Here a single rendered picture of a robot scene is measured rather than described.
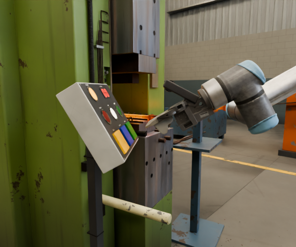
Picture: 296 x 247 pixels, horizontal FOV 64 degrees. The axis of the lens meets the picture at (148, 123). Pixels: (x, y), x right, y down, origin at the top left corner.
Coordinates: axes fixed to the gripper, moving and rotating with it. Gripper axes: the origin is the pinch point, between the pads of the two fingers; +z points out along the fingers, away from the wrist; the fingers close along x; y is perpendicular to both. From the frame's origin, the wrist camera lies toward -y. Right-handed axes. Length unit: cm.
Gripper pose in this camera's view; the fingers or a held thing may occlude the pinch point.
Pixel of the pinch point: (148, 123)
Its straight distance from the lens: 76.5
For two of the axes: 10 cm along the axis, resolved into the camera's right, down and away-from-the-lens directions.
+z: -8.6, 4.8, 1.5
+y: 5.0, 8.6, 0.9
